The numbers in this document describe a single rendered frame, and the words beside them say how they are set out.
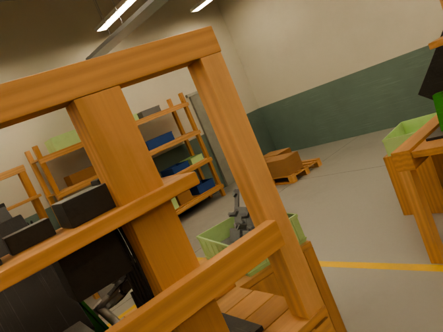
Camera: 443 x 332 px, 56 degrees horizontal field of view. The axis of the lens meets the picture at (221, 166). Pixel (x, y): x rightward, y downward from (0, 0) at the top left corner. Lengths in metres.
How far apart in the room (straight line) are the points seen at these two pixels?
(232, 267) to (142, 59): 0.67
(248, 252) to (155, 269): 0.29
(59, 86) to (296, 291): 1.01
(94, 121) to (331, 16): 7.84
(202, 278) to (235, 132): 0.48
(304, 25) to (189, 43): 7.80
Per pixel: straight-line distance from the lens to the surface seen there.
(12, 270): 1.07
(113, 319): 1.50
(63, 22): 8.29
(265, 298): 1.82
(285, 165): 7.09
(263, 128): 10.25
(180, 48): 1.35
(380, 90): 8.59
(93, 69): 1.21
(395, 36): 8.28
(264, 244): 1.35
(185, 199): 7.85
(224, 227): 2.85
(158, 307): 1.18
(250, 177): 1.39
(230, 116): 1.38
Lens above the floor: 1.69
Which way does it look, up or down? 8 degrees down
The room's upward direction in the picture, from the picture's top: 23 degrees counter-clockwise
